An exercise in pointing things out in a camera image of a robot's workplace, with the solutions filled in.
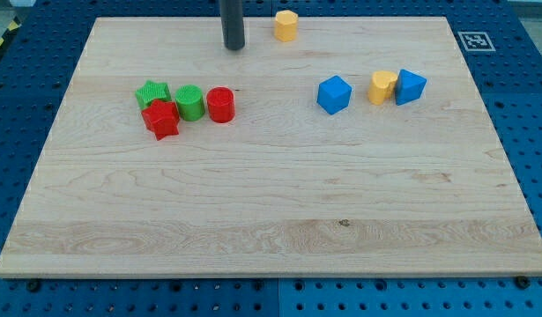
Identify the yellow hexagon block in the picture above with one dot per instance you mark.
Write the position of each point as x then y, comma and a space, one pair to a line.
285, 25

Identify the green cylinder block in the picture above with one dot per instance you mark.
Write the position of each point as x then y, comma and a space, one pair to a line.
190, 102

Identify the green star block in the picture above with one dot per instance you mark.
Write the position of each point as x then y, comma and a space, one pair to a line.
151, 91

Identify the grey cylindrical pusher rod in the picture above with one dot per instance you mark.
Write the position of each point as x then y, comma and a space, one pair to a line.
231, 15

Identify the wooden board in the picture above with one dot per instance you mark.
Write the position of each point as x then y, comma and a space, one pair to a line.
284, 189

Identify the blue cube block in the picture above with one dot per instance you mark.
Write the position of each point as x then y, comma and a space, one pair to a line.
334, 94

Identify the black bolt left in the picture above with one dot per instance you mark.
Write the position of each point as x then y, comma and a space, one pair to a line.
33, 285

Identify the red star block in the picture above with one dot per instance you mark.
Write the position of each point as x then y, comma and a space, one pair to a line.
161, 118

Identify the black bolt right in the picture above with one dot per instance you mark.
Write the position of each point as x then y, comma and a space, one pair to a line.
522, 282

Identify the white fiducial marker tag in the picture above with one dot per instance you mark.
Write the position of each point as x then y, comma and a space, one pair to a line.
475, 41

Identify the black bolt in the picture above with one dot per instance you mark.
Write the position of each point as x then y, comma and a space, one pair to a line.
33, 285
522, 282

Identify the yellow heart block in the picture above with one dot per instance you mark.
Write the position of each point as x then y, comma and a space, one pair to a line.
382, 86

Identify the blue triangle block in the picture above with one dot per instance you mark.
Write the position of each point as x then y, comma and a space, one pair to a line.
409, 87

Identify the red cylinder block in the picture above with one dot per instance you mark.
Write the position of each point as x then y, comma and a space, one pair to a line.
220, 102

